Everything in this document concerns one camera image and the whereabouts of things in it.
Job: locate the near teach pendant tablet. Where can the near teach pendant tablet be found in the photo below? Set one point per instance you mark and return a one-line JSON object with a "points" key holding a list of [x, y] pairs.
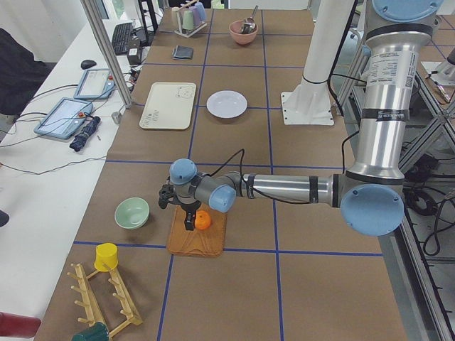
{"points": [[64, 119]]}

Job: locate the wooden cutting board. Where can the wooden cutting board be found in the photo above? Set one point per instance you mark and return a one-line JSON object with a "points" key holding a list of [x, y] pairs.
{"points": [[206, 243]]}

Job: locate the purple cup on rack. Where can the purple cup on rack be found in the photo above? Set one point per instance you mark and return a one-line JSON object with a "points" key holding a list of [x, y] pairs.
{"points": [[196, 16]]}

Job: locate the orange mandarin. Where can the orange mandarin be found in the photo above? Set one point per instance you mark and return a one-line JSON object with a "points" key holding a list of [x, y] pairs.
{"points": [[203, 220]]}

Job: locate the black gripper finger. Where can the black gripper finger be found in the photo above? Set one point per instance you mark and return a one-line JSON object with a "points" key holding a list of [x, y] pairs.
{"points": [[189, 221]]}

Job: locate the metal scoop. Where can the metal scoop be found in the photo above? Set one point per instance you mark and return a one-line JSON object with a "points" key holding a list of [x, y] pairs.
{"points": [[248, 24]]}

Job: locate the blue cup on rack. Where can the blue cup on rack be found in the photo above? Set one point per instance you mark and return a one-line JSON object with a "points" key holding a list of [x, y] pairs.
{"points": [[200, 10]]}

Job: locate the white wire cup rack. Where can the white wire cup rack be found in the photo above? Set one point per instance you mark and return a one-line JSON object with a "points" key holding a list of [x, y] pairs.
{"points": [[176, 15]]}

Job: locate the grey folded cloth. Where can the grey folded cloth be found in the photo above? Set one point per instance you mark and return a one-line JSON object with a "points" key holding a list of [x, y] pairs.
{"points": [[182, 53]]}

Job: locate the yellow cup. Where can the yellow cup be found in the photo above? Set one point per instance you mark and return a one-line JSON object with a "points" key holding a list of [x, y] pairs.
{"points": [[106, 257]]}

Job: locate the black keyboard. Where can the black keyboard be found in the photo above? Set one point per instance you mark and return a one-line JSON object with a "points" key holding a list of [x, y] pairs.
{"points": [[121, 37]]}

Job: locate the dark green cup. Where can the dark green cup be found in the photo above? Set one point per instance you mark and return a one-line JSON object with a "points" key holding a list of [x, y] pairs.
{"points": [[97, 332]]}

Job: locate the white plate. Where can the white plate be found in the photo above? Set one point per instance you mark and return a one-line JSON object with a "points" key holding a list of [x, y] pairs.
{"points": [[226, 104]]}

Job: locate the cream bear tray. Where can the cream bear tray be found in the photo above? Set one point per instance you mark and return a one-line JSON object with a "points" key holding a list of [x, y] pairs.
{"points": [[169, 106]]}

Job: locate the pink bowl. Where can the pink bowl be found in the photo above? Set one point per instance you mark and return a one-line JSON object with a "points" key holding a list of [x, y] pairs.
{"points": [[239, 35]]}

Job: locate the black box on desk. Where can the black box on desk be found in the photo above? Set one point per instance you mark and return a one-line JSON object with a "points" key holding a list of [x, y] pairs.
{"points": [[134, 55]]}

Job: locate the aluminium frame post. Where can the aluminium frame post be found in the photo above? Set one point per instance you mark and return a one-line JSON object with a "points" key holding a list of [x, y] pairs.
{"points": [[99, 31]]}

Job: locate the green ceramic bowl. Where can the green ceramic bowl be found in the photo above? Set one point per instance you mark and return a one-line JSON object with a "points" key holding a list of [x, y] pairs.
{"points": [[132, 213]]}

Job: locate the dark blue folded umbrella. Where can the dark blue folded umbrella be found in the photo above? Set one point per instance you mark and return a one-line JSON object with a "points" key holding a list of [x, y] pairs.
{"points": [[81, 139]]}

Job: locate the far teach pendant tablet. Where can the far teach pendant tablet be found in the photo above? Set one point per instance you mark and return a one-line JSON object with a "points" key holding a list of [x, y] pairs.
{"points": [[95, 84]]}

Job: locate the red cylinder object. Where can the red cylinder object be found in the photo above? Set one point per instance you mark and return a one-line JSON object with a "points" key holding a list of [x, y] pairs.
{"points": [[13, 325]]}

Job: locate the teach pendant tablet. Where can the teach pendant tablet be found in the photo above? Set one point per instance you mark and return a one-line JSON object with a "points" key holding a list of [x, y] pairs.
{"points": [[64, 119], [95, 84]]}

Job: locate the wooden cup rack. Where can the wooden cup rack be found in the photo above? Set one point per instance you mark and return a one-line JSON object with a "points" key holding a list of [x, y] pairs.
{"points": [[105, 299]]}

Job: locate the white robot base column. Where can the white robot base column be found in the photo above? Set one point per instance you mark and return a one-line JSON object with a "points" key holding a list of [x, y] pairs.
{"points": [[309, 103]]}

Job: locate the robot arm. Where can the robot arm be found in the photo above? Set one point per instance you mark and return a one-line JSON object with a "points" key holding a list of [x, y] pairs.
{"points": [[368, 193]]}

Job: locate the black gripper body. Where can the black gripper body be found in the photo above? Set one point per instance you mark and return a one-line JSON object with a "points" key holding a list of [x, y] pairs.
{"points": [[189, 207]]}

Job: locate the black computer mouse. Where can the black computer mouse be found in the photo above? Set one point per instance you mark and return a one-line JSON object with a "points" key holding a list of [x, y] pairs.
{"points": [[86, 64]]}

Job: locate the green cup on rack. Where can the green cup on rack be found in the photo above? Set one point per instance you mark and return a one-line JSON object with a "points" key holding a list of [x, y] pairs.
{"points": [[187, 21]]}

